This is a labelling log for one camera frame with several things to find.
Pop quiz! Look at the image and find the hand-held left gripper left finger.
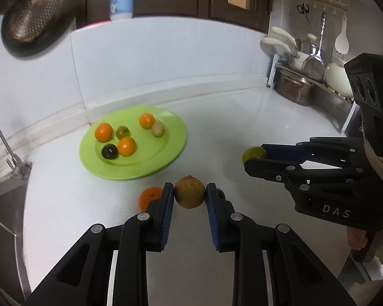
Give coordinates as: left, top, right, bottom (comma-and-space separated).
25, 182, 175, 306

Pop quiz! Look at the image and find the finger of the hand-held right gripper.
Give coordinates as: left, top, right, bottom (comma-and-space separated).
262, 136, 366, 168
243, 158, 363, 189

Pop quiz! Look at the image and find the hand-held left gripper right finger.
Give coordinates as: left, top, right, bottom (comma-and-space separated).
205, 182, 355, 306

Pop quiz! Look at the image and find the orange mandarin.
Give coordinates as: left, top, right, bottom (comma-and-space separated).
139, 113, 156, 130
138, 186, 164, 211
94, 123, 114, 143
117, 136, 137, 157

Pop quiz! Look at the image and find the green plate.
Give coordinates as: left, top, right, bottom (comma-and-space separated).
79, 106, 188, 182

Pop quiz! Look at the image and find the person's right hand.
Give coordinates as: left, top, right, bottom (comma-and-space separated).
346, 227, 369, 252

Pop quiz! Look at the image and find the large steel pot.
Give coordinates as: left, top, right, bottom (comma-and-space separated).
274, 68, 315, 107

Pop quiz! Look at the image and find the steel dish rack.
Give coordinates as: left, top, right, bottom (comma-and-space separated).
266, 54, 360, 134

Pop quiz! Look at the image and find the steel skimmer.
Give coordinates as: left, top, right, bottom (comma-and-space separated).
302, 11, 327, 80

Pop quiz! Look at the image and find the white ceramic jug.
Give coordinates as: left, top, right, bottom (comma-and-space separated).
325, 57, 355, 98

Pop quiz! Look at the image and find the small steel pot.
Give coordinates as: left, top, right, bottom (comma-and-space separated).
295, 38, 321, 55

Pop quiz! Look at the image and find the white rice paddle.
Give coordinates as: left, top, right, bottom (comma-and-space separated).
334, 16, 350, 55

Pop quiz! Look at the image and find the thin chrome faucet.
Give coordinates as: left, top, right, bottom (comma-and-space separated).
0, 97, 32, 179

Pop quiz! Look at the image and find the steel sink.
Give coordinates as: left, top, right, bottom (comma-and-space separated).
0, 178, 31, 297

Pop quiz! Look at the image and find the black frying pan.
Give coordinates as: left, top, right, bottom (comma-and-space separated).
0, 0, 83, 58

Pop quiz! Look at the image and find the golden perforated colander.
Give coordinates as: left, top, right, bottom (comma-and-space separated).
2, 0, 67, 43

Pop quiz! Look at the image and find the cream pan handle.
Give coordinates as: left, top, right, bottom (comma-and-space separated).
260, 36, 292, 55
270, 26, 297, 47

